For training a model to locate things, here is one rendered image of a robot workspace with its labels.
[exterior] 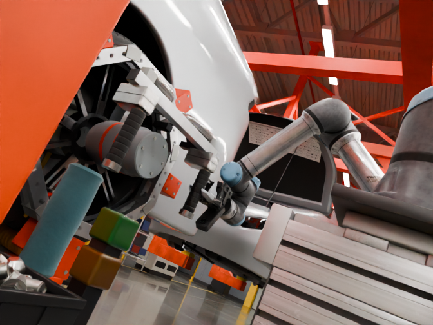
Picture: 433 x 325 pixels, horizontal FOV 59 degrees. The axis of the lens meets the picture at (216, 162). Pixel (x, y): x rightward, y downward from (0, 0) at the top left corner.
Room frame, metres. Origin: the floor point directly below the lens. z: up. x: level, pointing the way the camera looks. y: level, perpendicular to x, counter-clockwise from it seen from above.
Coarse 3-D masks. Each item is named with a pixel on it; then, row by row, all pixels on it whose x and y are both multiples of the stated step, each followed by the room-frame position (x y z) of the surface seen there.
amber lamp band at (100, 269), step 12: (84, 252) 0.48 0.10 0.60; (96, 252) 0.47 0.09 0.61; (72, 264) 0.49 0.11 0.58; (84, 264) 0.47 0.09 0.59; (96, 264) 0.47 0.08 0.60; (108, 264) 0.48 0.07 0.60; (120, 264) 0.50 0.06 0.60; (72, 276) 0.48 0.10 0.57; (84, 276) 0.47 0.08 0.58; (96, 276) 0.47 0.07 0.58; (108, 276) 0.49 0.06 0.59; (108, 288) 0.49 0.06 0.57
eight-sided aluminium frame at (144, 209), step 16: (112, 48) 0.95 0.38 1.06; (128, 48) 0.98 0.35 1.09; (96, 64) 0.93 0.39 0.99; (128, 64) 1.06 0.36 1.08; (144, 64) 1.05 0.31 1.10; (176, 128) 1.25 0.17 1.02; (176, 144) 1.28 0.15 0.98; (176, 160) 1.31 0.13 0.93; (32, 176) 0.93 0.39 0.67; (160, 176) 1.28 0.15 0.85; (32, 192) 0.95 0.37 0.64; (144, 192) 1.33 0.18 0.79; (32, 208) 0.98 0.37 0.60; (128, 208) 1.28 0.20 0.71; (144, 208) 1.28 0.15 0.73; (80, 224) 1.10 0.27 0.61
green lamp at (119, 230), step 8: (104, 208) 0.48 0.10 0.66; (104, 216) 0.48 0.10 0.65; (112, 216) 0.47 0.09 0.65; (120, 216) 0.47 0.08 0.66; (96, 224) 0.48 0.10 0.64; (104, 224) 0.47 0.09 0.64; (112, 224) 0.47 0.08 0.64; (120, 224) 0.47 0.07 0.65; (128, 224) 0.48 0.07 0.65; (136, 224) 0.49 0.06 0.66; (96, 232) 0.48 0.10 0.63; (104, 232) 0.47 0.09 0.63; (112, 232) 0.47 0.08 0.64; (120, 232) 0.47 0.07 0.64; (128, 232) 0.48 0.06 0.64; (136, 232) 0.49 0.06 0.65; (104, 240) 0.47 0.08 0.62; (112, 240) 0.47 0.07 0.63; (120, 240) 0.48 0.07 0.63; (128, 240) 0.49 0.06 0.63; (120, 248) 0.49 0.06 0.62; (128, 248) 0.49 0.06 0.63
